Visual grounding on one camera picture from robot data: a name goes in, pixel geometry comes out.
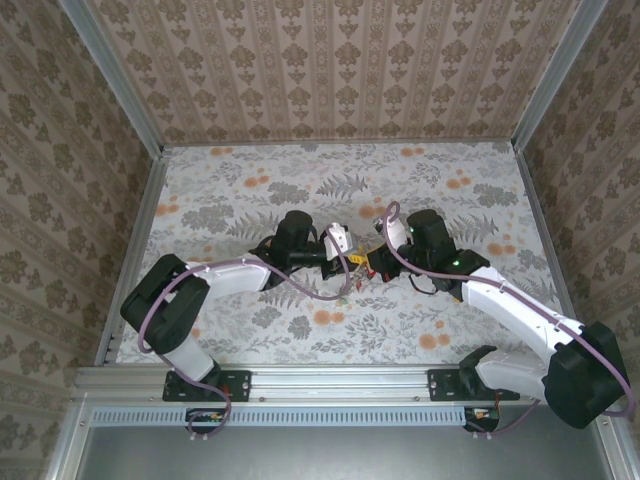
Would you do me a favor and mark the aluminium frame rail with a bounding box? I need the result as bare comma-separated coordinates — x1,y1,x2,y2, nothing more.
93,149,171,369
513,144,584,329
44,394,94,480
597,419,640,480
74,365,539,404
162,138,519,150

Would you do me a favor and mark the aluminium frame post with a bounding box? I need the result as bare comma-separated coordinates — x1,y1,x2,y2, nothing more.
512,0,609,154
57,0,166,159

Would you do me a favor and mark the grey metal panel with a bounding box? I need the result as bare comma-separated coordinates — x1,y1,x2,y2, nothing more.
74,424,616,480

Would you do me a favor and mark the grey slotted cable duct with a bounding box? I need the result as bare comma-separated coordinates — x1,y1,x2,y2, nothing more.
92,403,474,427

